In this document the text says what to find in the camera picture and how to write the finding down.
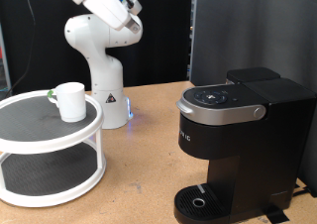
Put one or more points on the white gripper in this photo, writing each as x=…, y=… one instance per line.
x=109, y=9

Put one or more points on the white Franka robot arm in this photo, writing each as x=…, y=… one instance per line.
x=105, y=68

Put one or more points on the black Keurig coffee machine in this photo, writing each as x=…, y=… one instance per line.
x=264, y=151

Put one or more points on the black curtain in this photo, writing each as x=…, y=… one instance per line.
x=165, y=35

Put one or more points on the white mug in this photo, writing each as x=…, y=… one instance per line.
x=71, y=101

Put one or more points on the black square lid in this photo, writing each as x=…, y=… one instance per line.
x=247, y=19

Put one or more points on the white two-tier turntable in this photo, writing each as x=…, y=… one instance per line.
x=49, y=141

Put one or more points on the black tape strip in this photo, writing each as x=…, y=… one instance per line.
x=275, y=214

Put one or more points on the grey metal frame post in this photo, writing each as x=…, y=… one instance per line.
x=192, y=35
x=4, y=58

